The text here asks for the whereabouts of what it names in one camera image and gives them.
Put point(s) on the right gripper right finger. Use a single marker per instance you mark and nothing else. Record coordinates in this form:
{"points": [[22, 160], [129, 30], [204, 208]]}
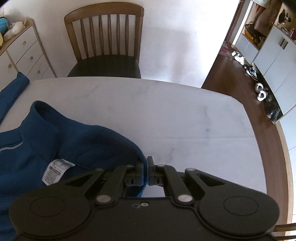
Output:
{"points": [[171, 181]]}

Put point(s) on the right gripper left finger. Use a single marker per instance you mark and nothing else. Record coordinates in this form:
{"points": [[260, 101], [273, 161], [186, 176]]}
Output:
{"points": [[118, 181]]}

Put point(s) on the blue zip sweatshirt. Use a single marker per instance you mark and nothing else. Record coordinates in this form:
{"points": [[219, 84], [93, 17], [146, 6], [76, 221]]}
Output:
{"points": [[48, 147]]}

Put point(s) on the white sneakers pair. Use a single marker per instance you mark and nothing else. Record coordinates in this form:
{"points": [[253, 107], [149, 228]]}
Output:
{"points": [[261, 93]]}

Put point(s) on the far wooden chair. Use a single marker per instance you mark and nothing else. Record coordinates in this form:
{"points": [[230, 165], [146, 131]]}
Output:
{"points": [[106, 39]]}

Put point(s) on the red door mat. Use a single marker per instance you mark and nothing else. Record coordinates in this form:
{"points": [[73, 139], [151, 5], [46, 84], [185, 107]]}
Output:
{"points": [[226, 50]]}

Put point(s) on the white drawer sideboard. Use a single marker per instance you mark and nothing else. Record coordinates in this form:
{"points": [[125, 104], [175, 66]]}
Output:
{"points": [[24, 53]]}

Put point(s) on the white shoe cabinet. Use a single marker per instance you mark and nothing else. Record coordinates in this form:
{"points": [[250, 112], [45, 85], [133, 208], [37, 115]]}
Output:
{"points": [[276, 62]]}

